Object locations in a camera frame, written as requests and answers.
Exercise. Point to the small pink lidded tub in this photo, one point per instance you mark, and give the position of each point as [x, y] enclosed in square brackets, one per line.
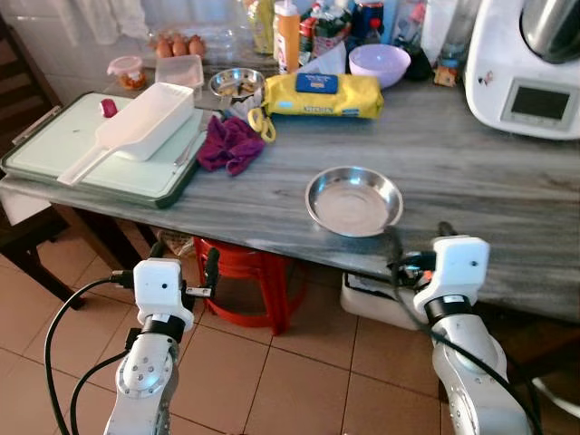
[127, 72]

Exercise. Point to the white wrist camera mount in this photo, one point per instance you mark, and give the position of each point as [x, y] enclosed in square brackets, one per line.
[456, 270]
[160, 288]

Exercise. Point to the purple cloth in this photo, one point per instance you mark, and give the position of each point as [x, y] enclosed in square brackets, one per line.
[228, 145]

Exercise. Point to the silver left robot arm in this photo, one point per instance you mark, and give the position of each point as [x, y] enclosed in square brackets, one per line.
[145, 372]

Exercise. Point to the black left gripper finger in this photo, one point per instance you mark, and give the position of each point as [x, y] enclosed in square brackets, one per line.
[159, 249]
[212, 265]

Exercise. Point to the lilac plastic bowl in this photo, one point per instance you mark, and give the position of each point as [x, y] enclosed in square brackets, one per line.
[379, 63]

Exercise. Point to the red plastic stool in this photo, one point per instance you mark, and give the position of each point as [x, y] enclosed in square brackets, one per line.
[258, 272]

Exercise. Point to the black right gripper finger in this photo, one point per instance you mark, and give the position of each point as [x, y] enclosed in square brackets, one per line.
[446, 229]
[393, 245]

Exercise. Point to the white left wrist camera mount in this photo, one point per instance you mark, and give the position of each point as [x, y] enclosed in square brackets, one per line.
[160, 288]

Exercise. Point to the white folded paper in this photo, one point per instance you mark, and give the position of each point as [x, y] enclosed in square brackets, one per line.
[328, 62]

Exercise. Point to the small steel bowl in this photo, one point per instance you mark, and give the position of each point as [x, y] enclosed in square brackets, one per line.
[236, 83]

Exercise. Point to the round steel plate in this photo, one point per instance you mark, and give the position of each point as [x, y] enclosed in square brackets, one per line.
[353, 204]

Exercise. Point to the clear plastic lidded box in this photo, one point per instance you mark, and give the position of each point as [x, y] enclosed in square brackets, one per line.
[179, 71]

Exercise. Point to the yellow kitchen wipes pack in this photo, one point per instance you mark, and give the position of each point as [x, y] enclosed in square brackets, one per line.
[326, 98]

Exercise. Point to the dark wooden chair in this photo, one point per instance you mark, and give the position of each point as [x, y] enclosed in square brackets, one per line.
[23, 100]

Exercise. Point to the orange squeeze bottle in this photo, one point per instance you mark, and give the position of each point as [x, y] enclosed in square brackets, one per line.
[286, 41]

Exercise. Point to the white box under table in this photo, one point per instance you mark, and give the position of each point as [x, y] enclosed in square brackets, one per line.
[372, 304]

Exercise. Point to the white food processor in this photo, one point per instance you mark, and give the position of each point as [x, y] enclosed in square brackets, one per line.
[507, 63]

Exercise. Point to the green rimmed white cutting board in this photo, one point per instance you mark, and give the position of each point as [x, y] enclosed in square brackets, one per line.
[54, 145]

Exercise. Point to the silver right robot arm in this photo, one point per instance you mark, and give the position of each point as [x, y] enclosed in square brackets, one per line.
[471, 372]

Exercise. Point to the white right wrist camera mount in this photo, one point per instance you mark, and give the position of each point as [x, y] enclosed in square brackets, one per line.
[456, 270]

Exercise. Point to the small red item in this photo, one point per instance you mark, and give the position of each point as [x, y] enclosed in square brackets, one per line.
[109, 108]

